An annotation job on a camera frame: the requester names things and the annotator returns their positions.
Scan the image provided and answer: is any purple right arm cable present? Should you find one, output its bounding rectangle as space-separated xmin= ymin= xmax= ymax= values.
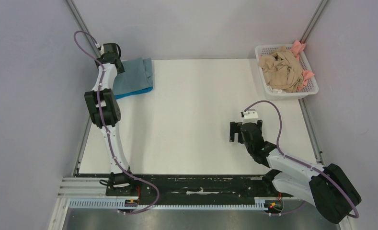
xmin=243 ymin=100 xmax=361 ymax=219

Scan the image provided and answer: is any left aluminium frame post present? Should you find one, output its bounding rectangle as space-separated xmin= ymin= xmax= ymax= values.
xmin=64 ymin=0 xmax=100 ymax=69

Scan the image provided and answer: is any folded bright blue t shirt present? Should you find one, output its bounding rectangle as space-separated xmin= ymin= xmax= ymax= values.
xmin=115 ymin=87 xmax=153 ymax=100

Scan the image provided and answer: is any pink t shirt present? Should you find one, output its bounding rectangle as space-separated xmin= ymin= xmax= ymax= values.
xmin=291 ymin=40 xmax=315 ymax=92

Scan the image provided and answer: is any beige t shirt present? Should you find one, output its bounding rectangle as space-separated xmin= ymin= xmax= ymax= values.
xmin=258 ymin=46 xmax=303 ymax=93

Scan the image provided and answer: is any grey blue t shirt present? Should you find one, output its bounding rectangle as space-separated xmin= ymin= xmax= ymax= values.
xmin=113 ymin=58 xmax=154 ymax=96

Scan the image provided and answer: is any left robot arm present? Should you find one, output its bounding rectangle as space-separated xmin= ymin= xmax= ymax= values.
xmin=84 ymin=43 xmax=138 ymax=196

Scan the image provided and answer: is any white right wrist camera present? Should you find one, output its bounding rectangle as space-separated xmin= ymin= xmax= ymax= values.
xmin=241 ymin=109 xmax=259 ymax=121

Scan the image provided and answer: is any white slotted cable duct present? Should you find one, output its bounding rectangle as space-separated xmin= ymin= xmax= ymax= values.
xmin=69 ymin=198 xmax=283 ymax=211

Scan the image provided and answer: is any aluminium frame post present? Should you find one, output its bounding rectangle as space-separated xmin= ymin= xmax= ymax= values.
xmin=64 ymin=0 xmax=100 ymax=69
xmin=300 ymin=0 xmax=331 ymax=44

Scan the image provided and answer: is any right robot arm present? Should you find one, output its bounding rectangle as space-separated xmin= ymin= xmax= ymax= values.
xmin=229 ymin=120 xmax=362 ymax=224

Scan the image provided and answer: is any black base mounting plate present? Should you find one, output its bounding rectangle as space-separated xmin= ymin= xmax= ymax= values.
xmin=74 ymin=172 xmax=304 ymax=207

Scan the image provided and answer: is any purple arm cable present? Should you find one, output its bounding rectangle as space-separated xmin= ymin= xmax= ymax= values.
xmin=243 ymin=100 xmax=361 ymax=219
xmin=73 ymin=30 xmax=161 ymax=216

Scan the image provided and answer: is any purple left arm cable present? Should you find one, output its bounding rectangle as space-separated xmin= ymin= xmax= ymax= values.
xmin=73 ymin=30 xmax=161 ymax=216

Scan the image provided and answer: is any right aluminium frame post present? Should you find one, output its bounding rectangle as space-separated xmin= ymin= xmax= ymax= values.
xmin=300 ymin=0 xmax=331 ymax=44

